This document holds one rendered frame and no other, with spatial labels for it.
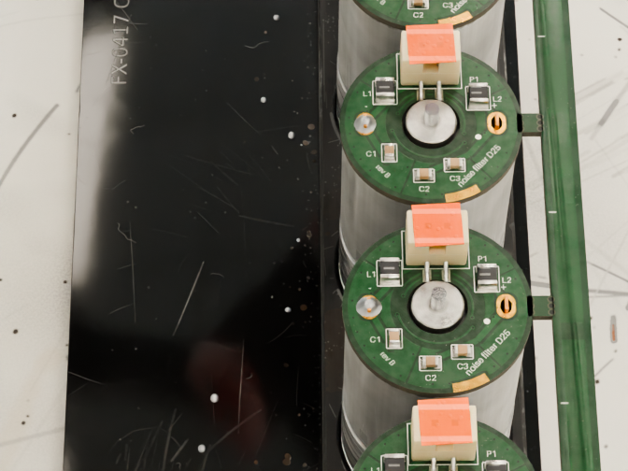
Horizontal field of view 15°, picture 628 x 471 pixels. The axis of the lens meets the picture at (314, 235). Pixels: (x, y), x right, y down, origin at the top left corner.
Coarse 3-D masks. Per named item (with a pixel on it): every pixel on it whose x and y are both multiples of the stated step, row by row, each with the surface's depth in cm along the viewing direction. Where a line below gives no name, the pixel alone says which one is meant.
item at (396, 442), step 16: (400, 432) 30; (480, 432) 30; (496, 432) 30; (368, 448) 30; (384, 448) 30; (400, 448) 30; (480, 448) 30; (496, 448) 30; (512, 448) 30; (368, 464) 30; (384, 464) 30; (400, 464) 30; (416, 464) 30; (448, 464) 30; (464, 464) 30; (480, 464) 30; (496, 464) 30; (512, 464) 30; (528, 464) 30
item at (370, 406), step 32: (448, 288) 31; (416, 320) 31; (448, 320) 31; (352, 352) 31; (352, 384) 32; (384, 384) 31; (512, 384) 32; (352, 416) 33; (384, 416) 32; (480, 416) 32; (512, 416) 34; (352, 448) 34
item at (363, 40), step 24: (504, 0) 34; (360, 24) 34; (384, 24) 34; (480, 24) 34; (360, 48) 35; (384, 48) 34; (480, 48) 35; (360, 72) 35; (336, 96) 37; (336, 120) 38
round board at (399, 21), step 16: (352, 0) 34; (368, 0) 34; (384, 0) 34; (400, 0) 34; (416, 0) 33; (432, 0) 34; (448, 0) 34; (464, 0) 34; (480, 0) 34; (496, 0) 34; (384, 16) 33; (400, 16) 33; (416, 16) 33; (432, 16) 33; (448, 16) 33; (464, 16) 33; (480, 16) 34
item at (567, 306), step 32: (544, 0) 34; (544, 32) 33; (544, 64) 33; (544, 96) 33; (544, 128) 33; (576, 128) 33; (544, 160) 32; (576, 160) 32; (544, 192) 32; (576, 192) 32; (576, 224) 32; (576, 256) 32; (576, 288) 31; (544, 320) 31; (576, 320) 31; (576, 352) 31; (576, 384) 31; (576, 416) 31; (576, 448) 30
